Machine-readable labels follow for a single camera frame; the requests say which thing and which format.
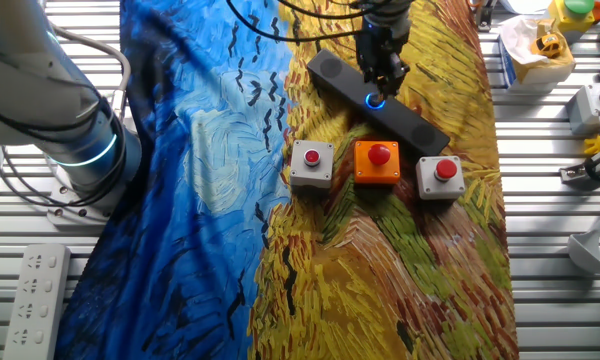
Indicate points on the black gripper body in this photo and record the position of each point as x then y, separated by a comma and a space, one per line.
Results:
380, 47

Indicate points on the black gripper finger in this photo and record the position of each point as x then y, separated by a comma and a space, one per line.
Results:
371, 76
394, 80

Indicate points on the black speaker bar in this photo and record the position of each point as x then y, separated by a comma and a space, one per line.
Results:
405, 125

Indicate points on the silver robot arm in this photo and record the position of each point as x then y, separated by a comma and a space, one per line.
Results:
20, 85

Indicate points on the orange box red mushroom button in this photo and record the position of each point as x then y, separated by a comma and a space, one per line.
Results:
375, 172

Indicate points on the black metal stand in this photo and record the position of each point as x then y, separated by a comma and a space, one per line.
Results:
484, 17

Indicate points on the grey box small red button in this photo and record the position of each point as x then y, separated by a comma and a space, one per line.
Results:
311, 167

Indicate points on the grey box large red button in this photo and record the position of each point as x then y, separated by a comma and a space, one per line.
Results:
437, 187

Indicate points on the white paper sheet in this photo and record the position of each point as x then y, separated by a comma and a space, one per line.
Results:
525, 5

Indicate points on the yellow toy car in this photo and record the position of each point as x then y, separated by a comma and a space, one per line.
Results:
548, 46

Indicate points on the yellow box green button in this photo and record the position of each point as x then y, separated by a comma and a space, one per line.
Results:
572, 15

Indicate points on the grey box green button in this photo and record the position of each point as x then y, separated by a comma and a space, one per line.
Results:
585, 105

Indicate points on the metal clamp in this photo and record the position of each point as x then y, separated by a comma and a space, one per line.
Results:
575, 172

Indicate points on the small yellow plastic piece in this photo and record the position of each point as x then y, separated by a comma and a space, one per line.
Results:
593, 146

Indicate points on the painted wheat field cloth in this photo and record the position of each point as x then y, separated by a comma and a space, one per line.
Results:
180, 200

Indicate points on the white power strip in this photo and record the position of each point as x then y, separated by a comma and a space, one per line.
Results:
37, 300

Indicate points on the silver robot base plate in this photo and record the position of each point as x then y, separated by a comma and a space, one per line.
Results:
62, 205

